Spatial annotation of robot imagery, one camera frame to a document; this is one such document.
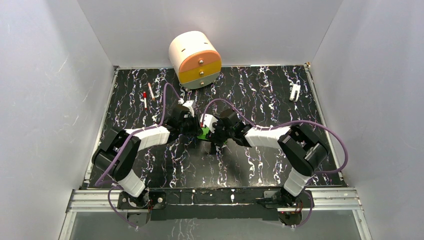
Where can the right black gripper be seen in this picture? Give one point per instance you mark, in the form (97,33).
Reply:
(214,136)

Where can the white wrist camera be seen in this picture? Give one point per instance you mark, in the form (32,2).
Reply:
(207,121)
(188,104)

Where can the pink marker pen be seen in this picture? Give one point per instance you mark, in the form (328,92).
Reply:
(151,92)

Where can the small white plastic clip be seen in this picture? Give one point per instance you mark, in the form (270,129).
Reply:
(295,93)

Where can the round three-drawer storage cabinet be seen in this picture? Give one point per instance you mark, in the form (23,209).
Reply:
(195,60)

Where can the green paper box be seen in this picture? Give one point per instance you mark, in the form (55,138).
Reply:
(218,137)

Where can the red capped marker pen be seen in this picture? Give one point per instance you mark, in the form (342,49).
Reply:
(144,94)

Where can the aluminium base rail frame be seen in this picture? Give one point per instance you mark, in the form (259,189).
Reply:
(218,203)

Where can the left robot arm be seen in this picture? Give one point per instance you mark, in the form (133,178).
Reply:
(116,154)

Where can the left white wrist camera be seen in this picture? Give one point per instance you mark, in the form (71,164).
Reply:
(188,104)

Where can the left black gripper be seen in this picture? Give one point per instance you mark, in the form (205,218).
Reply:
(192,124)

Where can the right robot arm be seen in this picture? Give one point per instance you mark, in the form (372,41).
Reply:
(304,149)

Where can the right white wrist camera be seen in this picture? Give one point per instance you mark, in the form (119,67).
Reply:
(207,121)

